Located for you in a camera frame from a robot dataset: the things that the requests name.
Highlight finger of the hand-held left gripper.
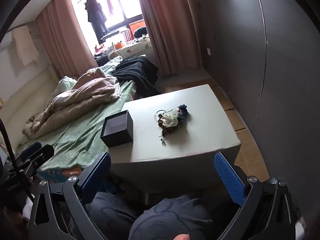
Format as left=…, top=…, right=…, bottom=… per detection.
left=18, top=144, right=55, bottom=178
left=15, top=141, right=42, bottom=161

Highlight pink curtain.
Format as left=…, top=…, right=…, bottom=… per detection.
left=134, top=0, right=203, bottom=76
left=36, top=0, right=100, bottom=80

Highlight green bed sheet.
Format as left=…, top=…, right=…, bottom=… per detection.
left=17, top=80, right=137, bottom=170

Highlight blue scrunchie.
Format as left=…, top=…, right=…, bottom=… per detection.
left=175, top=104, right=190, bottom=125

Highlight beige hanging towel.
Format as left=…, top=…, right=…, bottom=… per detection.
left=12, top=26, right=40, bottom=66

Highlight beige fleece blanket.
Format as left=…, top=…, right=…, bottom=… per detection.
left=22, top=67, right=122, bottom=138

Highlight orange box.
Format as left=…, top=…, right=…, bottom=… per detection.
left=129, top=21, right=145, bottom=33

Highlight cartoon printed bed cover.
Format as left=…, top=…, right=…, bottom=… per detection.
left=40, top=166, right=84, bottom=180

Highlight floral windowsill cloth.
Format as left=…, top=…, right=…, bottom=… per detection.
left=104, top=36, right=152, bottom=58

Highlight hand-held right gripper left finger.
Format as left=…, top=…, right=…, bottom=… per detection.
left=29, top=152, right=112, bottom=240

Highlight black bag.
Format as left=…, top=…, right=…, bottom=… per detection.
left=134, top=27, right=147, bottom=39

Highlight black jewelry box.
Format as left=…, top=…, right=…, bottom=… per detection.
left=100, top=109, right=134, bottom=148

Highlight brown beaded bracelet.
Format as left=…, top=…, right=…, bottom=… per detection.
left=157, top=120, right=179, bottom=133

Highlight thick black cable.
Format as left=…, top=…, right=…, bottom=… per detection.
left=0, top=119, right=35, bottom=202

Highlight white scrunchie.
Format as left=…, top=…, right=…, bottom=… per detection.
left=160, top=110, right=180, bottom=128

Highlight white square table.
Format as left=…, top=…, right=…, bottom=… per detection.
left=108, top=84, right=242, bottom=207

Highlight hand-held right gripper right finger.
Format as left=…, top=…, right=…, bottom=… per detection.
left=214, top=153, right=299, bottom=240

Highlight black knitted blanket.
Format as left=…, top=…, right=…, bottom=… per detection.
left=112, top=56, right=162, bottom=97

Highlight hanging dark clothes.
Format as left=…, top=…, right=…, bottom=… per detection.
left=85, top=0, right=109, bottom=38

